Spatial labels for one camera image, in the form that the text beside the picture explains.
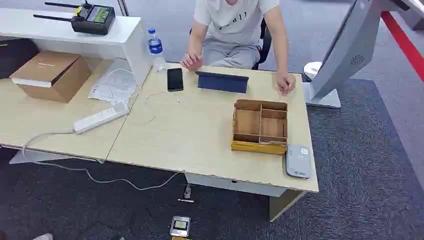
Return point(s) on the dark blue tablet case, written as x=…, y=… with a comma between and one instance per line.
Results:
x=222, y=82

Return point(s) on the wooden compartment box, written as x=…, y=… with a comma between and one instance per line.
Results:
x=260, y=127

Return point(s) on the black smartphone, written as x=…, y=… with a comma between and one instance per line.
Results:
x=175, y=79

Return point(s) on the person's right hand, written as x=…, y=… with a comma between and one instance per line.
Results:
x=191, y=62

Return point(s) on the person's hand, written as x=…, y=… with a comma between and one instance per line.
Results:
x=285, y=82
x=191, y=62

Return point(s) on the person's left hand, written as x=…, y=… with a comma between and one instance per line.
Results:
x=285, y=82

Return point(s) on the clear water bottle blue label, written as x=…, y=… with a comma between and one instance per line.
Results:
x=155, y=46

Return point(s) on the flat grey device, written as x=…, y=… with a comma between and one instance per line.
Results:
x=298, y=161

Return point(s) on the person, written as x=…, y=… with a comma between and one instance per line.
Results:
x=232, y=20

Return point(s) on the clear bag of papers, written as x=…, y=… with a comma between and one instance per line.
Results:
x=114, y=84

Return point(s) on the small silver floor device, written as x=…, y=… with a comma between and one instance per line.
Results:
x=180, y=226

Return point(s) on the white power strip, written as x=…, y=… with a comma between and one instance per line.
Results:
x=101, y=117

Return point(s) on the grey kiosk stand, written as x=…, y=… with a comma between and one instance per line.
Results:
x=348, y=49

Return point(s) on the black remote controller with antennas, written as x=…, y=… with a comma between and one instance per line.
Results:
x=89, y=21

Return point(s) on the white desk shelf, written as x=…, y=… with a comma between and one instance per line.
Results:
x=66, y=34

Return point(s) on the brown cardboard box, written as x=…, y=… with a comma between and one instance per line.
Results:
x=49, y=71

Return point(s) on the white floor plate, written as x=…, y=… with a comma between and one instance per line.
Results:
x=43, y=237

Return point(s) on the red floor tape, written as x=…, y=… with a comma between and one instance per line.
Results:
x=402, y=43

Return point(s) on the desk support frame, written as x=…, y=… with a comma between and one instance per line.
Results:
x=232, y=185

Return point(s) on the round silver base plate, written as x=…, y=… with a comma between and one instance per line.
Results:
x=311, y=69

